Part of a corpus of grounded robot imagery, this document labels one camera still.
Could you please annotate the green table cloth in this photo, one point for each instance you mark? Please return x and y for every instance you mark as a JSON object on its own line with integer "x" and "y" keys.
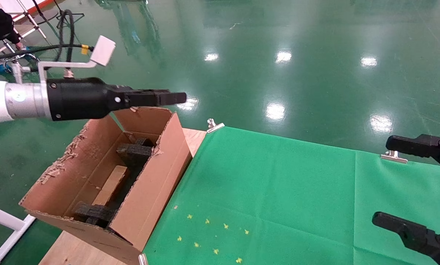
{"x": 315, "y": 202}

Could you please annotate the chrome swivel stool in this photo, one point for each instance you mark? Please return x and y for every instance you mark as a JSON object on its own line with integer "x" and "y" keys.
{"x": 10, "y": 59}

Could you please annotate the black upright stand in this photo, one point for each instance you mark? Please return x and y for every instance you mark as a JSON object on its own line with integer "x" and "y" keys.
{"x": 45, "y": 14}

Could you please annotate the black tripod stand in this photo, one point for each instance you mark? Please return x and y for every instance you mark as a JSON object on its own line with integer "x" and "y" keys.
{"x": 78, "y": 15}

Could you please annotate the silver metal binder clip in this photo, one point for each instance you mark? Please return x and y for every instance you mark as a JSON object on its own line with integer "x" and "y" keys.
{"x": 393, "y": 157}
{"x": 143, "y": 260}
{"x": 214, "y": 126}

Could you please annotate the white metal shelf cart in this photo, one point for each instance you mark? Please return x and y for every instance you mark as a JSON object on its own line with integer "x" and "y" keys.
{"x": 3, "y": 219}

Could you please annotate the small brown cardboard box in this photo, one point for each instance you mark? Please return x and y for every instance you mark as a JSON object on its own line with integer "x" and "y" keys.
{"x": 111, "y": 184}

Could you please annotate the white work table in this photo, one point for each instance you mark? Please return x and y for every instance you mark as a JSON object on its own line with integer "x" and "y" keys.
{"x": 10, "y": 5}

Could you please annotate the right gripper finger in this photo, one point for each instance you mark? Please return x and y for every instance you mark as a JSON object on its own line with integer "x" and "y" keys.
{"x": 415, "y": 145}
{"x": 415, "y": 235}

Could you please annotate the small black foam piece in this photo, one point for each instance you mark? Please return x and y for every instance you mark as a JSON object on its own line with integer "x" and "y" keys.
{"x": 144, "y": 141}

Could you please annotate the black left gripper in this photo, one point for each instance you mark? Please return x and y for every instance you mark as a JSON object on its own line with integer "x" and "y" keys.
{"x": 76, "y": 99}

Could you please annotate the large open cardboard carton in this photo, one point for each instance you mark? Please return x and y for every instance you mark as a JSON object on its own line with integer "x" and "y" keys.
{"x": 150, "y": 198}

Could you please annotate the black foam block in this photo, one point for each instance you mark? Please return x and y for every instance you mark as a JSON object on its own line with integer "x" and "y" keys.
{"x": 135, "y": 152}
{"x": 95, "y": 212}

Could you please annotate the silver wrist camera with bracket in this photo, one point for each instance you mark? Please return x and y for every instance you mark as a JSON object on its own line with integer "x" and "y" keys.
{"x": 103, "y": 50}

